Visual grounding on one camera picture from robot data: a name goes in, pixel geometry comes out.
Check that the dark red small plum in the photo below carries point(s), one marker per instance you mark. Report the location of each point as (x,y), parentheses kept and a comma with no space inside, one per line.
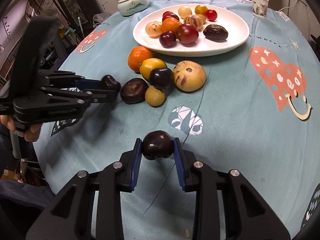
(167,39)

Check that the small yellow-green fruit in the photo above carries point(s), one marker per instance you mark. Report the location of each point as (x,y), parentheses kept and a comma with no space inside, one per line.
(154,97)

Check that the standing fan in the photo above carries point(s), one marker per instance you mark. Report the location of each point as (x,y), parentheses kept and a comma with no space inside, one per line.
(51,12)

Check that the white oval plate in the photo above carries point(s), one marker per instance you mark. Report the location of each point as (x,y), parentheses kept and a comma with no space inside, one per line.
(238,33)

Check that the dark brown round fruit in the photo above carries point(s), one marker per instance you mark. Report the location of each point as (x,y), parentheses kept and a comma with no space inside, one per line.
(134,91)

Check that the yellow cherry tomato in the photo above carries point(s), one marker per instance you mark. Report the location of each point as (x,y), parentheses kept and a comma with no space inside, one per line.
(200,10)

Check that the bright red cherry tomato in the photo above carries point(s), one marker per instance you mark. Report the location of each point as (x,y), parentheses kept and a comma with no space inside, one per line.
(211,15)

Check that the orange tangerine on plate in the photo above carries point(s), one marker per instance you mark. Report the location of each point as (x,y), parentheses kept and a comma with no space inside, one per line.
(170,24)

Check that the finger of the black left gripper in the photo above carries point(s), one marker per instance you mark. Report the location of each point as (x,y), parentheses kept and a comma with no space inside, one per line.
(55,100)
(62,79)

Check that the pale striped fruit on plate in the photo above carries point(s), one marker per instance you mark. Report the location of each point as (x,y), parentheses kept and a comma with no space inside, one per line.
(154,29)

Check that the yellow-orange persimmon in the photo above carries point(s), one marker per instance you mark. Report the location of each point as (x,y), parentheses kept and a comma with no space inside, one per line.
(150,64)

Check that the patterned paper cup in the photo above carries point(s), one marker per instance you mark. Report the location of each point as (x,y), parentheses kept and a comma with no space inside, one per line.
(259,8)

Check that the red-purple plum on plate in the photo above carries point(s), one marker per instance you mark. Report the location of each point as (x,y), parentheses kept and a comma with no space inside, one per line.
(187,34)

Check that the pale yellow round fruit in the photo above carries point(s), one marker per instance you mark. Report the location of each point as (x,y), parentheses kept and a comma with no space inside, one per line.
(184,11)

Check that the large striped pepino melon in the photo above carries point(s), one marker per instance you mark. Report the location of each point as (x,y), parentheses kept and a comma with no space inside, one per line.
(189,76)

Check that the white lidded ceramic jar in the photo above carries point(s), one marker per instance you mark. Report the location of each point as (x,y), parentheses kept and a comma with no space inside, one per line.
(130,7)

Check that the striped pepino on plate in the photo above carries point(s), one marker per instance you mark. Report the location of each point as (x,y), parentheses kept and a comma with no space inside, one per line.
(194,20)

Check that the orange tangerine on table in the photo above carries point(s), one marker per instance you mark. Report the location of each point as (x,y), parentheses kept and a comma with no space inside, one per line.
(137,56)

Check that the dark cherry plum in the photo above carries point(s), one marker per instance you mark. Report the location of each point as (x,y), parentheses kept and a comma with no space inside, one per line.
(108,82)

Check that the dark brown chestnut-like fruit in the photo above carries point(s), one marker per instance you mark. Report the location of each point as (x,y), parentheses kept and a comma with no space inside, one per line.
(215,32)

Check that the dark purple plum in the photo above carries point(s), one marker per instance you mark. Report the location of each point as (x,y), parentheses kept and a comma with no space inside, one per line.
(157,144)

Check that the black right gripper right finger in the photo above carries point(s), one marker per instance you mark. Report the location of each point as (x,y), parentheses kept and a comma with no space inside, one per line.
(247,214)

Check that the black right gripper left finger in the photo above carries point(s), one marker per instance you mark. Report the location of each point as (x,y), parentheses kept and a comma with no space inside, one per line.
(88,206)

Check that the dark red fruit behind tangerine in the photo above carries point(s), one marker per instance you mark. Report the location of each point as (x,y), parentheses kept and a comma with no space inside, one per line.
(169,14)

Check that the person's left hand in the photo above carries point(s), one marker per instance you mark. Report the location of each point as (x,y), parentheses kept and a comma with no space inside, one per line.
(31,135)

